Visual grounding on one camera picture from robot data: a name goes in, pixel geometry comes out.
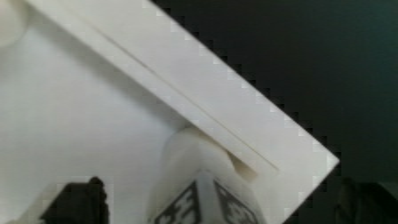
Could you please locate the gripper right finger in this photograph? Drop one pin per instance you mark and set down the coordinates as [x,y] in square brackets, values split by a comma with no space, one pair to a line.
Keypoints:
[366,203]

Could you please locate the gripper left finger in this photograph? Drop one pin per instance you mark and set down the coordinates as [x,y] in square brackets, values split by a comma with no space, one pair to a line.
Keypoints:
[78,206]

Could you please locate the white table leg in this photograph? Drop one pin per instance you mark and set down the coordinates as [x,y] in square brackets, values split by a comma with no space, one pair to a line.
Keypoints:
[200,194]

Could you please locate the white square tabletop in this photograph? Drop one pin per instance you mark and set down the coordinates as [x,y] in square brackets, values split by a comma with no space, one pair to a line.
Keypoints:
[110,81]

